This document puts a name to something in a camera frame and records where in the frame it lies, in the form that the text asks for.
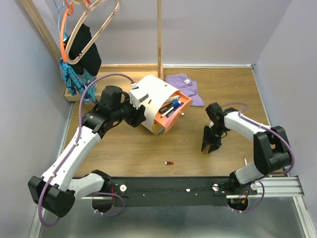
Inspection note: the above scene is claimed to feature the pink highlighter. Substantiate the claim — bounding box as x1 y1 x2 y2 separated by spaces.
164 113 178 127

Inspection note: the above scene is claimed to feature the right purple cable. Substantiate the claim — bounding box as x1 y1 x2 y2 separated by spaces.
221 103 296 214

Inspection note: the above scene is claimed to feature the wooden clothes hanger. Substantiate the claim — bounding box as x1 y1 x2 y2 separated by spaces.
64 0 121 65

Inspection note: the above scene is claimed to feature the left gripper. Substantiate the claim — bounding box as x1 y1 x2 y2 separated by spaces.
111 93 147 127

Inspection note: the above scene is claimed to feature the blue black highlighter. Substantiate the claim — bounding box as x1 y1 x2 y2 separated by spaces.
158 100 179 114

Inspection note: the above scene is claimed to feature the aluminium rail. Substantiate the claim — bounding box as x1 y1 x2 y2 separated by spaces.
39 176 305 199

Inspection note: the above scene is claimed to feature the purple black highlighter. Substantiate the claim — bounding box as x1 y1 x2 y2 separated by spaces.
166 102 184 118

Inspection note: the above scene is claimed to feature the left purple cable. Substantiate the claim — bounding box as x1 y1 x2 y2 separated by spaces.
38 73 136 227

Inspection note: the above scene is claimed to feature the salmon pink drawer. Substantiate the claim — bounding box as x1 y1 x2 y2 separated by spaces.
153 91 193 135

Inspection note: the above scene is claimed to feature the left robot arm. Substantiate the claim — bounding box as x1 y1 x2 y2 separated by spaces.
28 84 149 218

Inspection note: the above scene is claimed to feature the small red cap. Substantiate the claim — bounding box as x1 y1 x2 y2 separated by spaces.
164 161 174 165

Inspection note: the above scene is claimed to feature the white round drawer organizer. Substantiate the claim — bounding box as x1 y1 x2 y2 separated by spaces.
136 75 179 132

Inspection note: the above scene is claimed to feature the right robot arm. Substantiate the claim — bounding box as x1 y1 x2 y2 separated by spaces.
202 103 295 194

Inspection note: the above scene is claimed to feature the black garment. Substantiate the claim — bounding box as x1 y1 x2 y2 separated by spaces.
68 23 102 76

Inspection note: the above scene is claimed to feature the purple cable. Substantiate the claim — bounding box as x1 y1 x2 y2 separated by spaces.
221 103 296 214
38 73 136 227

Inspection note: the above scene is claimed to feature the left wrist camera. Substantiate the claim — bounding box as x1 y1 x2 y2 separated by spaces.
128 82 149 109

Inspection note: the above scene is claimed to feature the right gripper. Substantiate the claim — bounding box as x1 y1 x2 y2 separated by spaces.
201 124 226 153

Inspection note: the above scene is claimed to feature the purple cloth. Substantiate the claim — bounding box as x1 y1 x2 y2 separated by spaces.
165 73 205 107

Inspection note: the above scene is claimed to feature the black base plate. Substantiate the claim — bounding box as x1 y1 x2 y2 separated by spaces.
81 176 258 208

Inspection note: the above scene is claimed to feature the blue patterned garment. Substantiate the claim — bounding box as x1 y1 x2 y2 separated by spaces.
59 31 98 105

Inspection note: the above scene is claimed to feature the orange clothes hanger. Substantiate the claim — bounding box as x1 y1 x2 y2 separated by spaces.
58 0 91 62

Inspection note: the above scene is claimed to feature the blue white pen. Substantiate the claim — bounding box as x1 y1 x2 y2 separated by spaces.
165 95 180 103

